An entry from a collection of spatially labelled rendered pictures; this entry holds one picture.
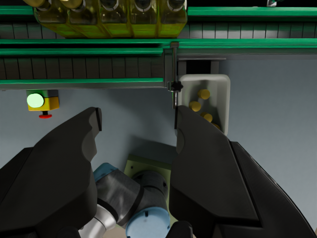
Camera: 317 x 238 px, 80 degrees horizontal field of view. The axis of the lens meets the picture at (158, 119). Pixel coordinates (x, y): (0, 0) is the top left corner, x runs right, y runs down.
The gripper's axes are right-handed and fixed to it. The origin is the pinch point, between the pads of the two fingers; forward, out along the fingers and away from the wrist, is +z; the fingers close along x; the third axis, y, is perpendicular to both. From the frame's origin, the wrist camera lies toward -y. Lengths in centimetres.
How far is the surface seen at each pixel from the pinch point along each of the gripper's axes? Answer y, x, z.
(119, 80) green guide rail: 10.3, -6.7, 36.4
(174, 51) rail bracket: 3.9, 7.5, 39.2
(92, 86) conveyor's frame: 14.6, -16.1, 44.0
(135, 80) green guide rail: 10.3, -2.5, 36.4
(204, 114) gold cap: 27, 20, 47
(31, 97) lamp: 19, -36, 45
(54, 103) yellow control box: 23, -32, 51
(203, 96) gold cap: 21, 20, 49
